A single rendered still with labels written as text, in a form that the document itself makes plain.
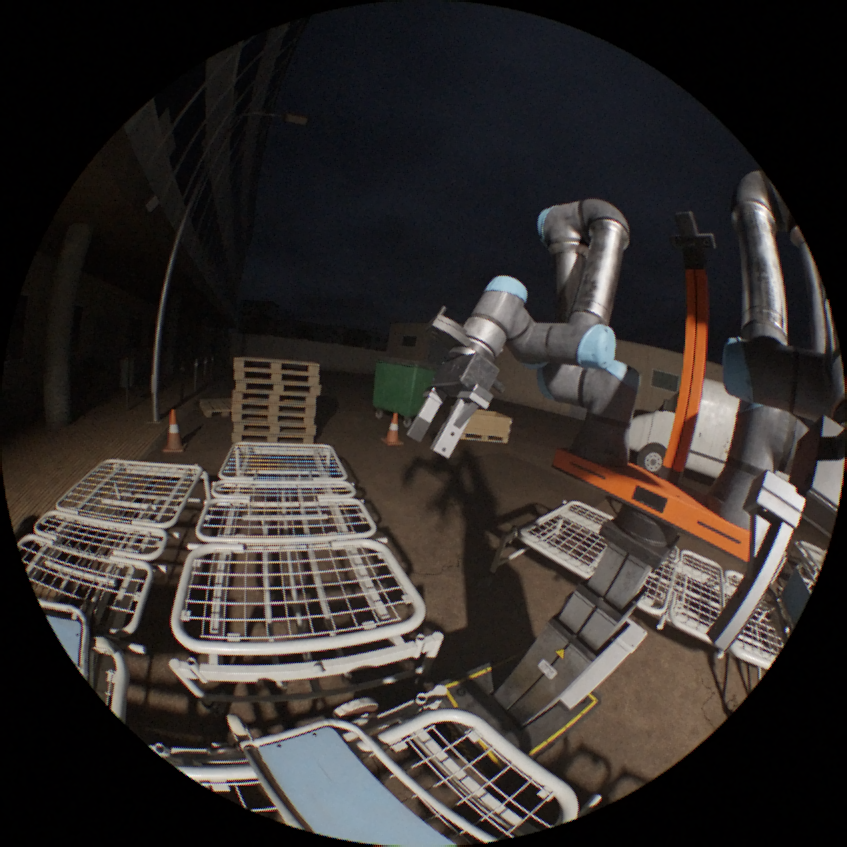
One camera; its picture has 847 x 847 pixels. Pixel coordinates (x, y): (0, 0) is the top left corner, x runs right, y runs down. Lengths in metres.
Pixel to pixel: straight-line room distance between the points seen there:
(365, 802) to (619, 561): 0.75
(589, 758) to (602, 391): 1.47
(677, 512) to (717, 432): 6.55
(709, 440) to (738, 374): 6.67
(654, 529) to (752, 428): 0.26
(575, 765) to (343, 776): 1.01
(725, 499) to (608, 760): 1.29
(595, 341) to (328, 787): 0.98
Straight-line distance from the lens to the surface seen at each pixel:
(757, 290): 0.47
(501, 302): 0.48
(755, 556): 0.21
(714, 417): 7.08
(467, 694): 1.14
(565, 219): 0.77
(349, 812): 0.76
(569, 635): 0.77
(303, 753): 0.78
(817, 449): 0.23
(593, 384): 0.66
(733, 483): 0.58
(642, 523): 0.60
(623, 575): 0.67
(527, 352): 0.54
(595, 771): 1.56
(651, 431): 6.93
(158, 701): 1.55
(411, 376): 5.65
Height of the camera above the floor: 1.29
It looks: 11 degrees down
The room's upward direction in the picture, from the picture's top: 9 degrees clockwise
